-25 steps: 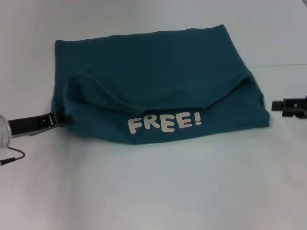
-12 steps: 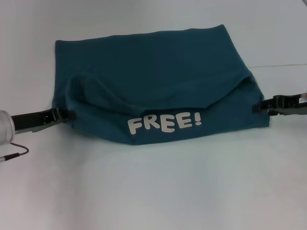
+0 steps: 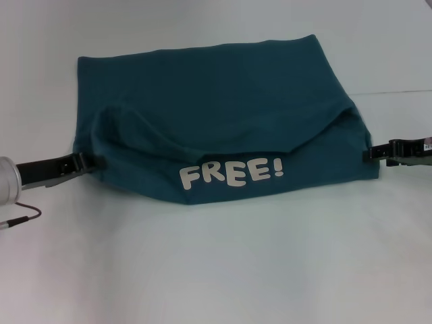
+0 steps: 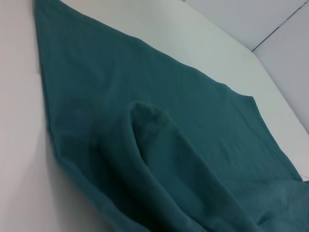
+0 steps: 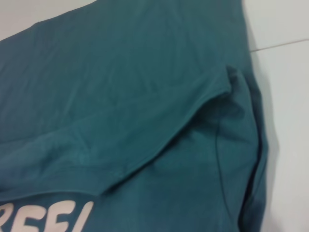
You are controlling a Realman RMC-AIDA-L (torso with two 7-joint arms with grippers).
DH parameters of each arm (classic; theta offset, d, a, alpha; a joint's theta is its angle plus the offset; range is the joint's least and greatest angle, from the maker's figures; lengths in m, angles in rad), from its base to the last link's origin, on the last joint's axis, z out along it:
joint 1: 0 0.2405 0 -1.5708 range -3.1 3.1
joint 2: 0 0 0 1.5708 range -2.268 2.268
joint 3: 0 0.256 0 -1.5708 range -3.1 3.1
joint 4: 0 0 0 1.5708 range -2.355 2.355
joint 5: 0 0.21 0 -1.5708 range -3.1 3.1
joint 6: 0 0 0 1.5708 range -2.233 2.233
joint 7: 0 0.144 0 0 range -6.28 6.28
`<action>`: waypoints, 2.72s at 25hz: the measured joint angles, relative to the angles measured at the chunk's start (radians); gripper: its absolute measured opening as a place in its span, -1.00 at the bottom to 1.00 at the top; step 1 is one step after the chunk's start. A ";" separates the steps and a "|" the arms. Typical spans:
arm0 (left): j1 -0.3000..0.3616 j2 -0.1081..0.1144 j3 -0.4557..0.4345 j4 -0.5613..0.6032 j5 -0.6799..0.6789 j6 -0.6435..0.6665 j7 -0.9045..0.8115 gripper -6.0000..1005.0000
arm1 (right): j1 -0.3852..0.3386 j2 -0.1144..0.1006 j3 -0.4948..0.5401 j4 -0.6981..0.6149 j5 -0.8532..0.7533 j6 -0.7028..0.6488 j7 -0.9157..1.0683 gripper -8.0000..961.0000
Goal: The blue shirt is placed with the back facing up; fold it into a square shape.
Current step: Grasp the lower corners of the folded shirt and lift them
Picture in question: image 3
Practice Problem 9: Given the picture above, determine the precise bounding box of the teal blue t-shirt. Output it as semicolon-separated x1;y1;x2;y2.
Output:
72;33;379;206

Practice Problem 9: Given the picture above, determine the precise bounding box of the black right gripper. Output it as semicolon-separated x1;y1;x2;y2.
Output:
361;136;432;167

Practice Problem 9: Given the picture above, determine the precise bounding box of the dark red left gripper cable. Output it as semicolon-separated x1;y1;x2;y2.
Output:
0;201;42;231

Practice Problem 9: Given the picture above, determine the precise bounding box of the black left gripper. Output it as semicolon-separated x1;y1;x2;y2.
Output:
15;152;107;190

